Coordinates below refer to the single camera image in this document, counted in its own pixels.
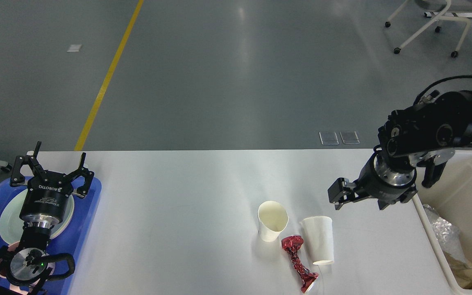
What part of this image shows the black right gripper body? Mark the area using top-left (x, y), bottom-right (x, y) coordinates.
top-left (358, 153), bottom-right (416, 200)

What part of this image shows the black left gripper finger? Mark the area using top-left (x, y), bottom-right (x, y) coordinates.
top-left (58, 152), bottom-right (95, 199)
top-left (9, 141), bottom-right (46, 187)

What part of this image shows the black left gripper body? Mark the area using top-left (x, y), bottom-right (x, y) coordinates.
top-left (19, 177), bottom-right (73, 225)

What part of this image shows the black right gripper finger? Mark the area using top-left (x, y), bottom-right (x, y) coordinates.
top-left (327, 177), bottom-right (374, 210)
top-left (378, 186), bottom-right (418, 210)

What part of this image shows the white paper cup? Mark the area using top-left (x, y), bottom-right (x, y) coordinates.
top-left (300, 216), bottom-right (335, 266)
top-left (257, 200), bottom-right (290, 242)

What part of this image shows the mint green plate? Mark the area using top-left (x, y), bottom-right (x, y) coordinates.
top-left (0, 191), bottom-right (75, 245)

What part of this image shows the red foil wrapper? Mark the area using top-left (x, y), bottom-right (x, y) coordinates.
top-left (281, 235), bottom-right (320, 294)

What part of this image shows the foil sheet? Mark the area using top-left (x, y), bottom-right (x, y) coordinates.
top-left (422, 204), bottom-right (470, 269)

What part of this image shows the brown paper bag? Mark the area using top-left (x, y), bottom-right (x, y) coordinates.
top-left (443, 252), bottom-right (472, 289)

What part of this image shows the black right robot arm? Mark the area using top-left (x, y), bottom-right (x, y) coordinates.
top-left (327, 75), bottom-right (472, 210)

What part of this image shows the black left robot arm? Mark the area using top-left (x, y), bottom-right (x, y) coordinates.
top-left (0, 141), bottom-right (94, 295)

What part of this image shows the blue plastic tray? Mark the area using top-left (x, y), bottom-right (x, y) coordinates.
top-left (0, 179), bottom-right (101, 295)

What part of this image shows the beige plastic bin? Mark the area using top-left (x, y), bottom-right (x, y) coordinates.
top-left (413, 150), bottom-right (472, 295)

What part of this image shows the white rolling chair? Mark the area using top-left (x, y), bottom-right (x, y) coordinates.
top-left (393, 0), bottom-right (472, 58)

